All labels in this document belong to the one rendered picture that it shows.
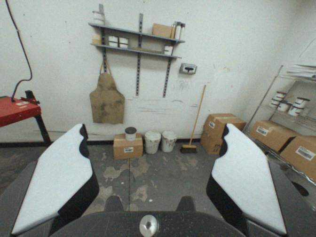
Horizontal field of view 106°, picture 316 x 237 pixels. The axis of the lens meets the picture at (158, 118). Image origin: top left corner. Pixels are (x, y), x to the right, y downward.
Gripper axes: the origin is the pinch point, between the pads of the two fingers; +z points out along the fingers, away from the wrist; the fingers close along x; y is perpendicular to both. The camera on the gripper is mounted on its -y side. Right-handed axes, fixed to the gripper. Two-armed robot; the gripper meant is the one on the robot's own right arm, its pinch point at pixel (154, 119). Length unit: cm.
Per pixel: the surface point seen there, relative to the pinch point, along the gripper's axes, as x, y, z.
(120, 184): -56, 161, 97
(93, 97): -101, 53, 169
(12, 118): -130, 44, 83
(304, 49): 223, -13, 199
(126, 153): -56, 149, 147
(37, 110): -124, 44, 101
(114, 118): -77, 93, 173
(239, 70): 150, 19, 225
